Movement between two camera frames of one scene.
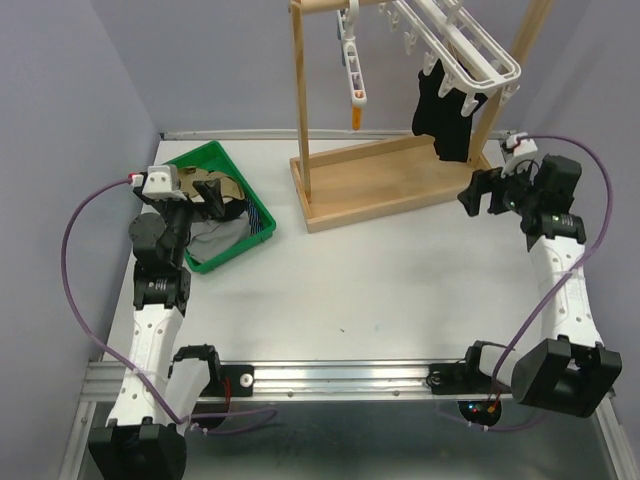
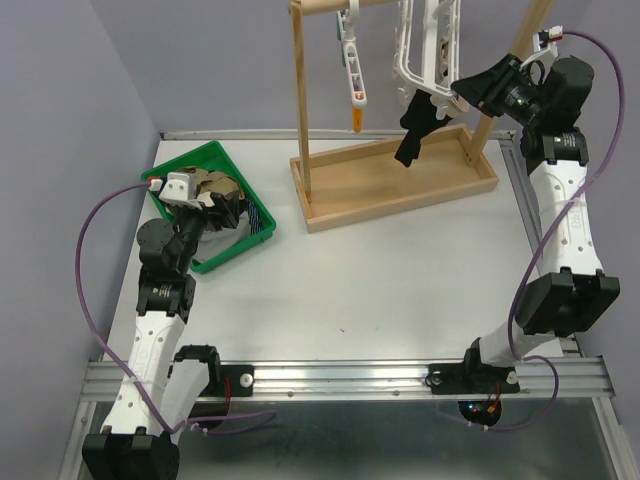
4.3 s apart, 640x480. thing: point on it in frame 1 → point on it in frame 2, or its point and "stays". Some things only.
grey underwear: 211,236 stays
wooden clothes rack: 392,179 stays
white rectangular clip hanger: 468,56 → 441,98
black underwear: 442,117 → 420,119
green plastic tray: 213,156 stays
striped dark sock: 255,221 stays
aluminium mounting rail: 303,379 stays
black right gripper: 484,181 → 479,87
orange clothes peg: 357,116 stays
